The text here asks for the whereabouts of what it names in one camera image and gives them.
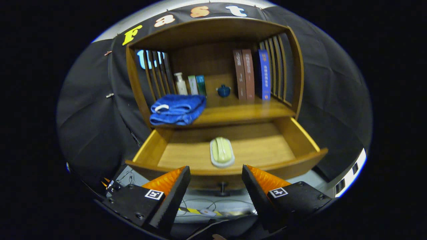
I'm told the wooden countertop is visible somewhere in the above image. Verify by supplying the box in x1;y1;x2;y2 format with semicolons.
150;96;297;129

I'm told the blue folded towel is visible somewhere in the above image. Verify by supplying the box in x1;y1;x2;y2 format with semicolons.
149;94;207;126

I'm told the blue book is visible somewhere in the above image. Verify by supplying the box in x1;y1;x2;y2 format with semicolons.
257;49;271;101

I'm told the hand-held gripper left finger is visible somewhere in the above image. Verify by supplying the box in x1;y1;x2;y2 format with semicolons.
103;166;191;235

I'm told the green soap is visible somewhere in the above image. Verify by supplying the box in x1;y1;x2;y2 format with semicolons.
209;137;235;168

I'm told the dark brown book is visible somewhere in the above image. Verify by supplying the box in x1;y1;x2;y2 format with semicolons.
233;50;247;101

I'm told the reddish brown book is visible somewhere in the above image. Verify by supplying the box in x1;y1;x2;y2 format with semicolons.
242;49;256;102

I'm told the yellow and black floor tape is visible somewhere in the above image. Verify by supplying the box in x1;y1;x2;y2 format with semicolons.
178;207;252;217

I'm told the teal bottle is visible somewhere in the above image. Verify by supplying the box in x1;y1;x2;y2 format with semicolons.
195;75;207;97

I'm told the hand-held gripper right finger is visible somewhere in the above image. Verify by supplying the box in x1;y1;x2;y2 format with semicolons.
242;164;334;232

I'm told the white and green tube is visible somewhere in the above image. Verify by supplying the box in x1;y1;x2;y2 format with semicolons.
187;75;198;95

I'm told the wooden drawer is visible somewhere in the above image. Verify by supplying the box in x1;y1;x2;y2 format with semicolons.
125;117;329;197

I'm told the white lotion bottle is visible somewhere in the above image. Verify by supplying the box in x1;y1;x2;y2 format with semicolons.
174;72;188;96

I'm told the wooden cabinet with slatted shelf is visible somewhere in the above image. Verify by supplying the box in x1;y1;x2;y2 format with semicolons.
125;17;305;192

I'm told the dark blue lidded teacup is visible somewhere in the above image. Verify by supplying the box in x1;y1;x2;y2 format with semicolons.
216;84;231;98

